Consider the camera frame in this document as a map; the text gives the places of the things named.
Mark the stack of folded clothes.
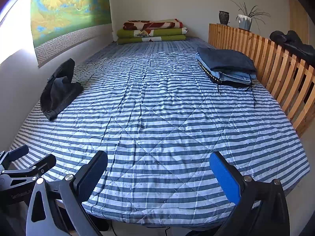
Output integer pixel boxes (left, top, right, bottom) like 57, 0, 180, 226
196, 47, 258, 74

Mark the green floral folded blanket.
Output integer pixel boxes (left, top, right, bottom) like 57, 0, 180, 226
117, 36, 187, 45
117, 28, 189, 38

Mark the folded dark clothes stack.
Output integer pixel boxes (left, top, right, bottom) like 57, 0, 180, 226
219, 71, 257, 83

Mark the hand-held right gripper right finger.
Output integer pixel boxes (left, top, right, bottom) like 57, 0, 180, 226
209, 151, 291, 236

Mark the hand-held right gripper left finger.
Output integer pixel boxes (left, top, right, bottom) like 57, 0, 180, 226
26, 150, 109, 236

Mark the landscape wall poster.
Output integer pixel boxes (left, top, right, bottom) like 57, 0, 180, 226
31, 0, 112, 68

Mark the grey houndstooth coat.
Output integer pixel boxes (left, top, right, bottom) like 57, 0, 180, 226
40, 58, 84, 121

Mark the light wooden cabinet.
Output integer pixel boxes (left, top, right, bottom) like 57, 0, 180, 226
289, 0, 309, 45

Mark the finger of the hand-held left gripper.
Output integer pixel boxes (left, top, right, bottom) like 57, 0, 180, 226
0, 154, 57, 183
0, 145, 29, 170

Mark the white plant pot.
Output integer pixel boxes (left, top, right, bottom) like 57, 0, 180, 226
237, 15, 253, 31

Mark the black jacket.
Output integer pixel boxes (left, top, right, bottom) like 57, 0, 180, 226
269, 30, 315, 68

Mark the red white folded blanket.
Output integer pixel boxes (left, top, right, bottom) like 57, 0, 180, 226
123, 19, 184, 30

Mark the blue white striped quilt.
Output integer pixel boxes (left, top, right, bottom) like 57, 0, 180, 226
8, 38, 310, 228

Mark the green spider plant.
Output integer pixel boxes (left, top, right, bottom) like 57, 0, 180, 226
231, 1, 271, 31

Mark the wooden slatted bench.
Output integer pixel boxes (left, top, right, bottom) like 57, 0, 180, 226
208, 23, 315, 138

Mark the dark ceramic vase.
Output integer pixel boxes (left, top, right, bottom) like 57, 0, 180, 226
219, 10, 230, 26

